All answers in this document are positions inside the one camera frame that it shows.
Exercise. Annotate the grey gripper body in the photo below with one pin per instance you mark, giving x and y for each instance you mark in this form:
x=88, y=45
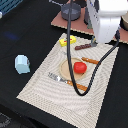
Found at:
x=93, y=42

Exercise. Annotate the red toy tomato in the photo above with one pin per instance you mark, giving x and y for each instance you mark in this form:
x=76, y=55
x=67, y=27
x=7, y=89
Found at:
x=80, y=67

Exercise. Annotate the yellow butter box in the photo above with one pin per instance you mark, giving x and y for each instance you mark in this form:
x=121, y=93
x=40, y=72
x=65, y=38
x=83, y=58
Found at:
x=63, y=42

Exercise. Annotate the light blue carton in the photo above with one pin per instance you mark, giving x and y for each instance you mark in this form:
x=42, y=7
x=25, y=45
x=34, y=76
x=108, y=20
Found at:
x=22, y=64

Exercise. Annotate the brown toy sausage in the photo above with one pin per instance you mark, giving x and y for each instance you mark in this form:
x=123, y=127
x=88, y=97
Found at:
x=82, y=46

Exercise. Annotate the brown toy stove board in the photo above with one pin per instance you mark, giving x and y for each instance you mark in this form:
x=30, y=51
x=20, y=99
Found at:
x=80, y=26

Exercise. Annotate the small grey pot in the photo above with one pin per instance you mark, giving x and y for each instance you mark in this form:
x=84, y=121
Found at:
x=72, y=11

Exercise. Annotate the beige woven placemat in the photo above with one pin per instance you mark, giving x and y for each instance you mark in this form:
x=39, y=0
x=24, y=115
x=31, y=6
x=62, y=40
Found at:
x=60, y=99

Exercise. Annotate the knife with orange handle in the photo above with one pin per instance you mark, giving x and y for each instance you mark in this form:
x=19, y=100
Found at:
x=78, y=59

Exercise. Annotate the fork with orange handle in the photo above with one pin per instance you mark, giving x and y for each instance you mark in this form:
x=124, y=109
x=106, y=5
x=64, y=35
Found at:
x=59, y=79

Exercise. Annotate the blue wire basket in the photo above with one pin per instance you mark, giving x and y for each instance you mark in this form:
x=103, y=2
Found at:
x=8, y=5

